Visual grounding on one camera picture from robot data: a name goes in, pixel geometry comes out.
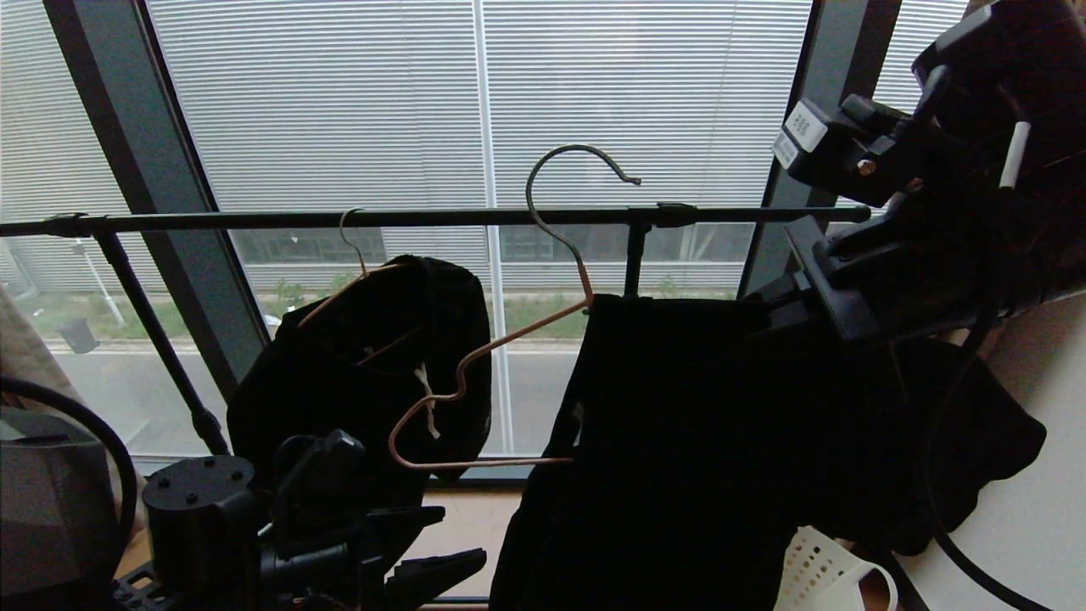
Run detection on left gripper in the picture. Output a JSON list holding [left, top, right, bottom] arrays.
[[259, 505, 490, 611]]

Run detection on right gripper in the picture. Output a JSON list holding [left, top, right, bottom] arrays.
[[785, 212, 1004, 342]]

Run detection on black shorts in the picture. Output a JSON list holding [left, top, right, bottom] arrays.
[[227, 255, 495, 514]]

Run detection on black garment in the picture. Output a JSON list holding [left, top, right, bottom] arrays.
[[490, 293, 1049, 611]]

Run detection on pink clothes hanger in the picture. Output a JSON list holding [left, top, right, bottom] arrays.
[[297, 208, 418, 367], [389, 144, 643, 469]]

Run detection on white laundry basket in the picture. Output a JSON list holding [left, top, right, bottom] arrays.
[[774, 526, 898, 611]]

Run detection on black clothes rack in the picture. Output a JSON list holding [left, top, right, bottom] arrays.
[[0, 204, 872, 607]]

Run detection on window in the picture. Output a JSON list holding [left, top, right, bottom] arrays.
[[0, 0, 968, 485]]

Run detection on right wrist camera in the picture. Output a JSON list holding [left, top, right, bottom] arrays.
[[770, 93, 927, 211]]

